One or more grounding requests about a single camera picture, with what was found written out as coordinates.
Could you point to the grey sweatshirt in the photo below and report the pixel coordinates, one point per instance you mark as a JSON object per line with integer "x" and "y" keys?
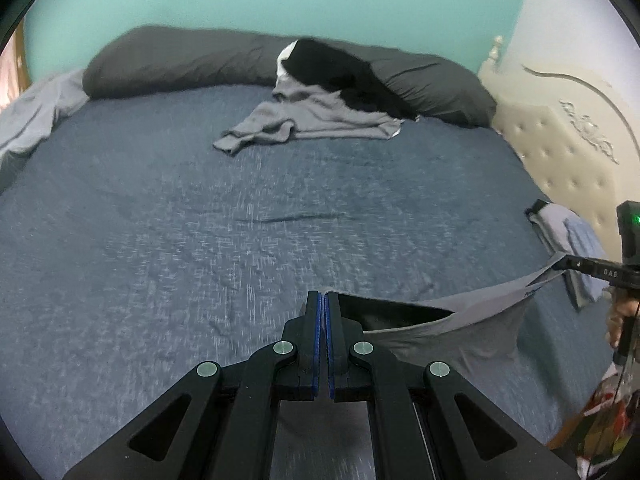
{"x": 310, "y": 120}

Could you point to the blue checked folded shorts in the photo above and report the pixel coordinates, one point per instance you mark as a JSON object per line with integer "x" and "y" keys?
{"x": 585, "y": 250}

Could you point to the dark grey long pillow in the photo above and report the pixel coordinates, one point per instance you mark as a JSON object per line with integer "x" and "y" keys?
{"x": 175, "y": 65}

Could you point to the colourful printed bag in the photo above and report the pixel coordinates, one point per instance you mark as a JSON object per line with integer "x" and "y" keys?
{"x": 605, "y": 420}

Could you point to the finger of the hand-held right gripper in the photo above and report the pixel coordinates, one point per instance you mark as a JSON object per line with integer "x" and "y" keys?
{"x": 590, "y": 269}

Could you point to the white folded garment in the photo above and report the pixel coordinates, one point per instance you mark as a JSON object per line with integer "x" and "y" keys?
{"x": 550, "y": 225}

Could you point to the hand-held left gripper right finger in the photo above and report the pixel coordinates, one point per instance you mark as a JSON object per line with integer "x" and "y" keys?
{"x": 329, "y": 340}

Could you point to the black garment with white trim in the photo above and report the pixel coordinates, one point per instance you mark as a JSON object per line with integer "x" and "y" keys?
{"x": 340, "y": 75}

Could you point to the white tufted headboard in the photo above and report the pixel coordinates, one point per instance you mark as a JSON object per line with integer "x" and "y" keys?
{"x": 565, "y": 140}

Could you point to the pink curtain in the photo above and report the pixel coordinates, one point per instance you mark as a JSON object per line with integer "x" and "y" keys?
{"x": 6, "y": 85}

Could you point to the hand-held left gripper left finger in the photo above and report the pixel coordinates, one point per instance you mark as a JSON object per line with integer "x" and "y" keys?
{"x": 315, "y": 340}

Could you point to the blue patterned bed sheet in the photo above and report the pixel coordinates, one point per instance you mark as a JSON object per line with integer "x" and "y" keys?
{"x": 175, "y": 240}

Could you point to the light grey blanket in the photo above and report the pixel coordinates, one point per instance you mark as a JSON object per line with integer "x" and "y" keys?
{"x": 35, "y": 115}

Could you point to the person's right hand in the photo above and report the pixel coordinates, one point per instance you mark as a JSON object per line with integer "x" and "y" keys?
{"x": 619, "y": 322}

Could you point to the wooden window frame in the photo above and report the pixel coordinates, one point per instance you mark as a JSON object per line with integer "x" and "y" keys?
{"x": 22, "y": 55}

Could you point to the grey boxer briefs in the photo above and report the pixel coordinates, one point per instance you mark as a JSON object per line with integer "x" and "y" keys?
{"x": 465, "y": 345}

